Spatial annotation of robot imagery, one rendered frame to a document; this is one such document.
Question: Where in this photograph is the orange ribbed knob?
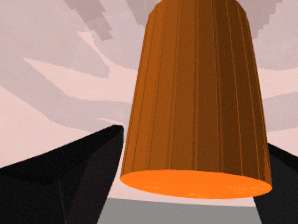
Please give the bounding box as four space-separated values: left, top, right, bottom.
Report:
120 0 273 200

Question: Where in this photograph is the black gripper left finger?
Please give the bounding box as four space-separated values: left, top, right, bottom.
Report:
0 124 124 224

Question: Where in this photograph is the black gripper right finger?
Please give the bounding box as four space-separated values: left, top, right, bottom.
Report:
253 143 298 224

